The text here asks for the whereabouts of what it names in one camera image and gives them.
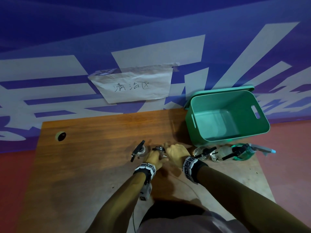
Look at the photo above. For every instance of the wrist tracker band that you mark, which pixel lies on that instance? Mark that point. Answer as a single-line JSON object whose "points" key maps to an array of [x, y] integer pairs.
{"points": [[192, 166], [146, 169]]}

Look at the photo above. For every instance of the green plastic storage basket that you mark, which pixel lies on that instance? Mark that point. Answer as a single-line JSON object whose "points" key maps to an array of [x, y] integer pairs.
{"points": [[226, 123]]}

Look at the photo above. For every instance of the person's grey clothing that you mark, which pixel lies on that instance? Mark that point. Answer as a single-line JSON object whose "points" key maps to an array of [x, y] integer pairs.
{"points": [[189, 223]]}

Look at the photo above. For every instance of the white paper sign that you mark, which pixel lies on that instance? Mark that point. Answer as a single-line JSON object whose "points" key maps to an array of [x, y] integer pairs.
{"points": [[136, 88]]}

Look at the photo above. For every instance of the small clear spray bottle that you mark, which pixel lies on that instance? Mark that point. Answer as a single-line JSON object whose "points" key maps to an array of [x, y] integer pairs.
{"points": [[159, 149]]}

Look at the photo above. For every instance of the person's right hand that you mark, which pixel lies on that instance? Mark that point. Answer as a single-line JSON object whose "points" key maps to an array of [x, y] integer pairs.
{"points": [[178, 154]]}

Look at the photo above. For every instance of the person's left hand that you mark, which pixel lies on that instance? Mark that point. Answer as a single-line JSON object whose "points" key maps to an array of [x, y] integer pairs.
{"points": [[152, 159]]}

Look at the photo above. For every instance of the person's right fingers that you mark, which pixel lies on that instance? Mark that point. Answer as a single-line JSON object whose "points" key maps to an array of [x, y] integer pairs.
{"points": [[168, 149]]}

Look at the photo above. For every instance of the person's left forearm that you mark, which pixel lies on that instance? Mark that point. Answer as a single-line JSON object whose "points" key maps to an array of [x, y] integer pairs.
{"points": [[121, 203]]}

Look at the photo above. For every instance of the right wrist tracker band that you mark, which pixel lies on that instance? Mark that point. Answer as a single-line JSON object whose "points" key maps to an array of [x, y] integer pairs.
{"points": [[192, 166]]}

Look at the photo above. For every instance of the green spray bottle grey trigger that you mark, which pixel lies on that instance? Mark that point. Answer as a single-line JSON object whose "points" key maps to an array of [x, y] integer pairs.
{"points": [[247, 154]]}

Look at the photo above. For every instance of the person's right forearm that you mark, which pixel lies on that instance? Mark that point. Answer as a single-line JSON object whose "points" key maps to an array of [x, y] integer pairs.
{"points": [[243, 201]]}

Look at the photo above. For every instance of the person's left fingers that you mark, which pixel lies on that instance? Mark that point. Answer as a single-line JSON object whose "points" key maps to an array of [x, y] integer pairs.
{"points": [[158, 156]]}

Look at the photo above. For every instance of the green plastic basket lid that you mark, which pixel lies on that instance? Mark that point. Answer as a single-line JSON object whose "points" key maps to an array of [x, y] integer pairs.
{"points": [[218, 90]]}

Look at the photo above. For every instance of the left wrist tracker band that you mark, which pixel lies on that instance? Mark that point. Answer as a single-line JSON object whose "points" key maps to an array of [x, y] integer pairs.
{"points": [[146, 169]]}

